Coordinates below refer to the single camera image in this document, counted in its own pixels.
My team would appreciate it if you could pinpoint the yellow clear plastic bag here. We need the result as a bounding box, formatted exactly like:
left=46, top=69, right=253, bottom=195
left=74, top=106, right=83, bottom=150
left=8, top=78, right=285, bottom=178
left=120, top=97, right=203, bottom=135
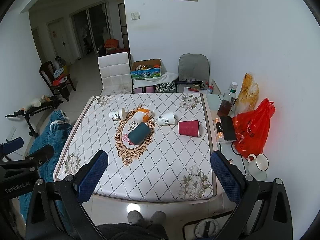
left=235, top=73, right=259, bottom=115

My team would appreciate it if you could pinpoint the white patterned paper cup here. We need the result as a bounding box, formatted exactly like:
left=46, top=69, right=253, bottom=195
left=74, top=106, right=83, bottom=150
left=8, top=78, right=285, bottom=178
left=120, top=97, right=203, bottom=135
left=108, top=108, right=126, bottom=121

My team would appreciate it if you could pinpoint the white orange plastic cup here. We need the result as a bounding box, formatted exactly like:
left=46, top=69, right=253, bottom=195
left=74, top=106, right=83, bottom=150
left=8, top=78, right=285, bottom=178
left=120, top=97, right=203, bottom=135
left=132, top=107, right=152, bottom=124

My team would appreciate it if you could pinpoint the white wall switch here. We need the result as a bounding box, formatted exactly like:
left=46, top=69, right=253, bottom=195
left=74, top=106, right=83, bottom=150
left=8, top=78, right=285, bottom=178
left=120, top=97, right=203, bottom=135
left=131, top=12, right=140, bottom=21

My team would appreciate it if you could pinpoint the black tripod stand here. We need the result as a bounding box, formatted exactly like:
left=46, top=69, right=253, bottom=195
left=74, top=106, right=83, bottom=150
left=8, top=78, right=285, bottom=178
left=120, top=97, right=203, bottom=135
left=5, top=99, right=63, bottom=138

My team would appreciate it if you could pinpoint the white bamboo print paper cup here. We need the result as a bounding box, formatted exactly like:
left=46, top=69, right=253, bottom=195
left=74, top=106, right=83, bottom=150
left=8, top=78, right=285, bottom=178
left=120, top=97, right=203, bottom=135
left=157, top=112, right=176, bottom=126

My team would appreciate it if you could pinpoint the white cloth under box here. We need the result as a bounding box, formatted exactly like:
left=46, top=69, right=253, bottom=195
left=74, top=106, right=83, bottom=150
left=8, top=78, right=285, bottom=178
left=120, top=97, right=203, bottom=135
left=132, top=72, right=178, bottom=89

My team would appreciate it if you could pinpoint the cardboard box with blue print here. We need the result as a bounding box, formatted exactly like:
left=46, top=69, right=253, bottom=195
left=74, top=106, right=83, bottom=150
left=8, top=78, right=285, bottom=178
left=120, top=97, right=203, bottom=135
left=131, top=59, right=162, bottom=80

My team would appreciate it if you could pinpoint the floral diamond pattern tablecloth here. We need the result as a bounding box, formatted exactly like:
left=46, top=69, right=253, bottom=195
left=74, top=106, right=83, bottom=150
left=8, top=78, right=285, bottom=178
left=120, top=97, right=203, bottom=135
left=53, top=93, right=217, bottom=203

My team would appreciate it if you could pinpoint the red corrugated paper cup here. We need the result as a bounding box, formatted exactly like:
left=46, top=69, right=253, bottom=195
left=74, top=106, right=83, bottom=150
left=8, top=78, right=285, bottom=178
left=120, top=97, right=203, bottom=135
left=177, top=120, right=200, bottom=137

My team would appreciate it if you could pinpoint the glass bottle with dark liquid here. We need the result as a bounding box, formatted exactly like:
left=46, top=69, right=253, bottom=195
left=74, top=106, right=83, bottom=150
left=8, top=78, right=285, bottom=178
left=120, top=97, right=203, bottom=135
left=217, top=81, right=238, bottom=117

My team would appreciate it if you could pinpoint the black wooden chair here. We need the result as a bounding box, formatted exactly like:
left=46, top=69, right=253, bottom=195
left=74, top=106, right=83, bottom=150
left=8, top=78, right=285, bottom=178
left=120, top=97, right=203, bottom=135
left=39, top=61, right=76, bottom=102

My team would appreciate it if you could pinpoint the black smartphone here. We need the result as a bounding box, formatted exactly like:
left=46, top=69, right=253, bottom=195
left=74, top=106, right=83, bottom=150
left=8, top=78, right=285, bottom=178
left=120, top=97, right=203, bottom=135
left=220, top=116, right=236, bottom=141

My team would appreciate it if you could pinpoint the dark teal cup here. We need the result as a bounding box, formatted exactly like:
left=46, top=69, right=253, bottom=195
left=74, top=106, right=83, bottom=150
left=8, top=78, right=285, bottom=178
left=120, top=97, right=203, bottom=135
left=128, top=122, right=151, bottom=145

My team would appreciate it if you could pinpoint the red plastic bag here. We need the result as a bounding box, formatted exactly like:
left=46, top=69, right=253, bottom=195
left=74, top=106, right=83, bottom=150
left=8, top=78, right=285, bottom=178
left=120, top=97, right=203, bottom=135
left=232, top=98, right=276, bottom=159

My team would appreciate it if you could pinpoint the grey cushioned chair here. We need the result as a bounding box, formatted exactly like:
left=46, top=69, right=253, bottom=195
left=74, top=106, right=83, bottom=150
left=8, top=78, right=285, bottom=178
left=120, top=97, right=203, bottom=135
left=176, top=53, right=210, bottom=93

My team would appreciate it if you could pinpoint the white padded chair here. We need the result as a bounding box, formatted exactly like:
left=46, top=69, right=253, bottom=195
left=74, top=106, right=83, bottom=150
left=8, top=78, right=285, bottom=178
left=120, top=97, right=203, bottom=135
left=98, top=52, right=132, bottom=95

